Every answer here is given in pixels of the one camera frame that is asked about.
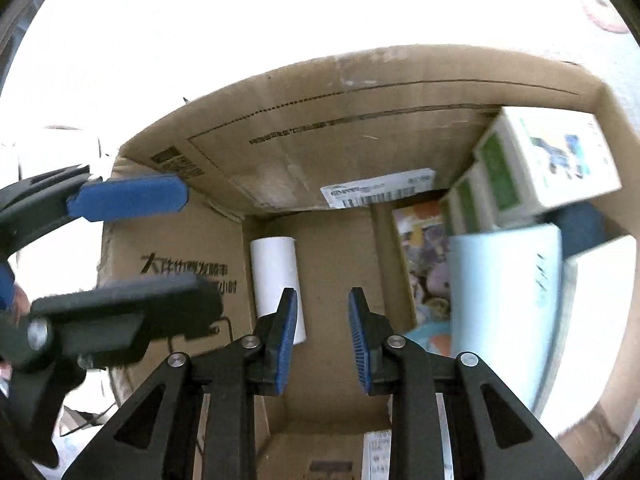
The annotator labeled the blue white wipes pack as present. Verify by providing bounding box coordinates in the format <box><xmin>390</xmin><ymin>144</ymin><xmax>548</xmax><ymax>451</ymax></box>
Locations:
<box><xmin>447</xmin><ymin>223</ymin><xmax>562</xmax><ymax>408</ymax></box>

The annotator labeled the white paper tube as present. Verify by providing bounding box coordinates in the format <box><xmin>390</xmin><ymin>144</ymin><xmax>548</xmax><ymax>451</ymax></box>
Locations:
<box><xmin>250</xmin><ymin>236</ymin><xmax>306</xmax><ymax>344</ymax></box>

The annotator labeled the colourful picture card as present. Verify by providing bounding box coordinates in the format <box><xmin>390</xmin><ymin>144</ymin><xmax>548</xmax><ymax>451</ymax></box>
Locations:
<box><xmin>393</xmin><ymin>200</ymin><xmax>450</xmax><ymax>326</ymax></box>

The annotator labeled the dark blue denim pouch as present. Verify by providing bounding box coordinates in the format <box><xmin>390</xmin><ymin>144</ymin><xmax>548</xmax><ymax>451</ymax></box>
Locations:
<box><xmin>544</xmin><ymin>202</ymin><xmax>606</xmax><ymax>260</ymax></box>

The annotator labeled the brown cardboard box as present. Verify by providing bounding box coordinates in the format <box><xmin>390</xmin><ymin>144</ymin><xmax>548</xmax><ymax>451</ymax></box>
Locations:
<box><xmin>99</xmin><ymin>46</ymin><xmax>639</xmax><ymax>479</ymax></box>

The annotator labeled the spiral notebook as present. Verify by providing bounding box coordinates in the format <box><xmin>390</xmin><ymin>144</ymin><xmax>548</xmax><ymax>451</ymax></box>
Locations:
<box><xmin>534</xmin><ymin>235</ymin><xmax>637</xmax><ymax>437</ymax></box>

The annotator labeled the panda print carton box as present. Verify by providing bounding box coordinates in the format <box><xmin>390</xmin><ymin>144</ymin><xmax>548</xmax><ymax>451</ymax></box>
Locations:
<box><xmin>472</xmin><ymin>106</ymin><xmax>624</xmax><ymax>229</ymax></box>

